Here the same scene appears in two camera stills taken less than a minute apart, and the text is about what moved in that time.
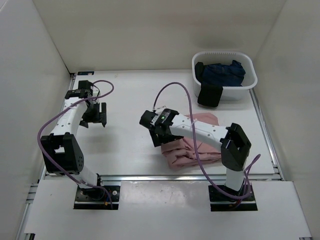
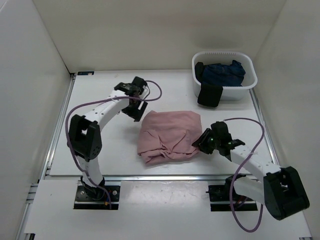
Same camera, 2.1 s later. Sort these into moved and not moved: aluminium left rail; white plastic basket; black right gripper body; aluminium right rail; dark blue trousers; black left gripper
Moved: black right gripper body; black left gripper
Not moved: dark blue trousers; aluminium right rail; white plastic basket; aluminium left rail
